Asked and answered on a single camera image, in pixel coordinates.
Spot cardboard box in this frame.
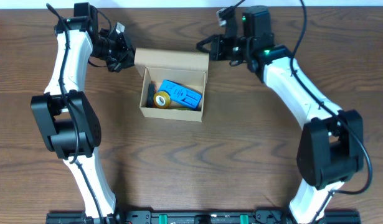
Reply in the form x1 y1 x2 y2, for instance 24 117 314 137
135 47 209 122

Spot blue plastic tray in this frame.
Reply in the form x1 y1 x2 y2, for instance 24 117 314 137
159 80 202 110

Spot red black stapler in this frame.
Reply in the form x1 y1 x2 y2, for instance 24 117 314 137
146 82 156 108

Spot yellow tape roll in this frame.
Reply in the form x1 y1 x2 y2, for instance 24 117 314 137
153 91 171 109

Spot yellow highlighter pen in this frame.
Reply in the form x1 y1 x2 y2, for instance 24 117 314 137
171 108 193 111

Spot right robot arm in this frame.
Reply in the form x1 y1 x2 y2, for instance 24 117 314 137
196 6 364 223

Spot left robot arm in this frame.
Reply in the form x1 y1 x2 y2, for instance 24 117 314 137
31 2 135 223

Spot right black cable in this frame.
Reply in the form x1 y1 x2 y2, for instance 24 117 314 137
233 0 374 224

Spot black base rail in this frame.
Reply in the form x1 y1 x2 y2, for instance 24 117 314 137
45 210 361 224

